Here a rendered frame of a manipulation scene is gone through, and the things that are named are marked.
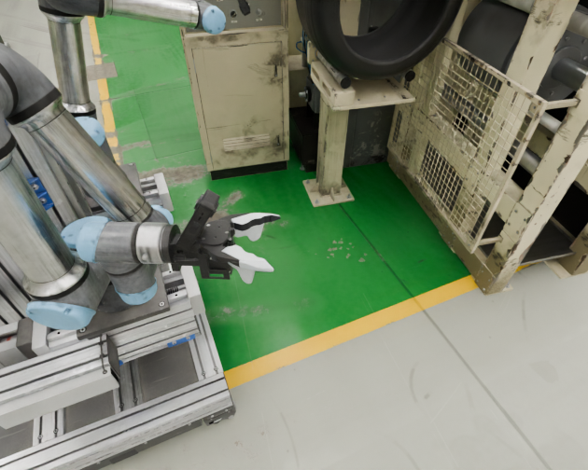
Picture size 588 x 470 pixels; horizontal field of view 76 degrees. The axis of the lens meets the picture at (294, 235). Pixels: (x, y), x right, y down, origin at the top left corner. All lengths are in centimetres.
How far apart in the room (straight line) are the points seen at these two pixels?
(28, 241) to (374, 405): 133
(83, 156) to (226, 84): 159
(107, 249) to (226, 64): 167
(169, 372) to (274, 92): 161
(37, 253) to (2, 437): 98
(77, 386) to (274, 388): 82
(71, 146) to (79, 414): 103
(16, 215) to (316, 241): 164
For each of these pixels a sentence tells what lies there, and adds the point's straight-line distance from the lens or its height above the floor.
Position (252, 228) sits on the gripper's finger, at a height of 103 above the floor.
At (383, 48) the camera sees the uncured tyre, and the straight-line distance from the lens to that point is 190.
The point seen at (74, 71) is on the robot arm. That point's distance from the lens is 144.
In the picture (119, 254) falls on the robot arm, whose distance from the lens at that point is 72.
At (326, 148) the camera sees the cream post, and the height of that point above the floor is 37.
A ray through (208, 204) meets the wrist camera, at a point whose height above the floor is 115.
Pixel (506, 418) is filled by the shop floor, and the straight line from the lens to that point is 183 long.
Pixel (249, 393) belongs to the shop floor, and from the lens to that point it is 167.
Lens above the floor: 154
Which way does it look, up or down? 45 degrees down
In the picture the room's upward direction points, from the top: straight up
